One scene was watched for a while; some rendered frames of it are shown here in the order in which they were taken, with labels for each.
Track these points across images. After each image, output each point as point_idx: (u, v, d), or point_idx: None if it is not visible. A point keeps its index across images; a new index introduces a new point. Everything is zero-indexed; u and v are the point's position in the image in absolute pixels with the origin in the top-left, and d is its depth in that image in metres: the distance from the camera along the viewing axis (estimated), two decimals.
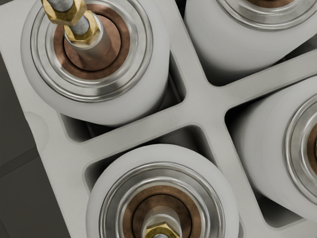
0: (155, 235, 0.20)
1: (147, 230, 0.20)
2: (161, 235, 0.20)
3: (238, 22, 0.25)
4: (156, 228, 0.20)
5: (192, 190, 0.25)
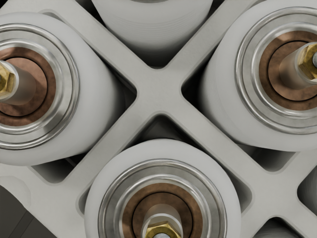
0: None
1: None
2: None
3: (143, 2, 0.25)
4: None
5: None
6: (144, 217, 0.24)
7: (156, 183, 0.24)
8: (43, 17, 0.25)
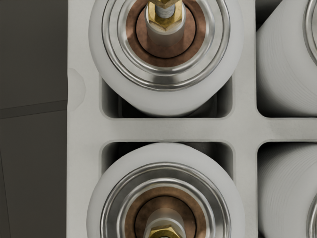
0: None
1: None
2: None
3: None
4: None
5: (203, 198, 0.24)
6: None
7: None
8: None
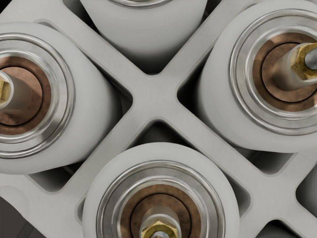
0: None
1: None
2: None
3: (136, 8, 0.25)
4: None
5: None
6: None
7: (136, 193, 0.24)
8: (37, 26, 0.25)
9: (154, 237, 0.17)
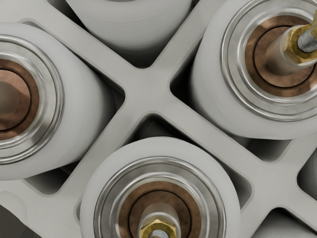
0: (161, 230, 0.20)
1: (157, 221, 0.20)
2: (165, 234, 0.19)
3: (120, 1, 0.24)
4: (165, 225, 0.20)
5: (162, 174, 0.24)
6: (179, 220, 0.23)
7: None
8: (20, 26, 0.25)
9: None
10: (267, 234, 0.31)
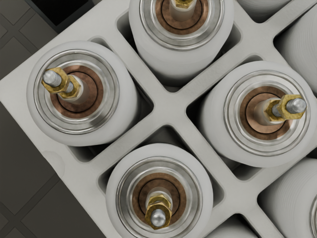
0: None
1: (147, 209, 0.32)
2: None
3: (171, 49, 0.36)
4: (149, 204, 0.32)
5: (184, 180, 0.36)
6: None
7: None
8: (101, 47, 0.37)
9: (168, 223, 0.29)
10: (226, 230, 0.43)
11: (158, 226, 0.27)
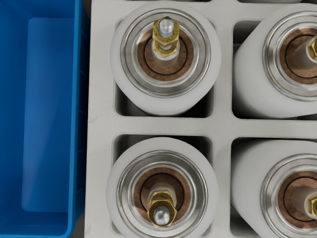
0: None
1: None
2: None
3: None
4: None
5: None
6: None
7: None
8: None
9: None
10: None
11: None
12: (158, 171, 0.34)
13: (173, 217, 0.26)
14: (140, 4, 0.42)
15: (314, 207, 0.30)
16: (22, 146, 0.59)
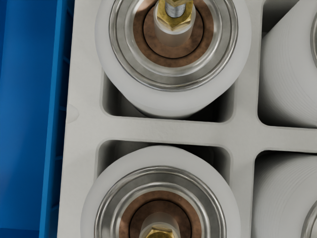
0: None
1: None
2: None
3: None
4: None
5: None
6: None
7: None
8: None
9: None
10: None
11: None
12: (156, 196, 0.24)
13: None
14: None
15: None
16: None
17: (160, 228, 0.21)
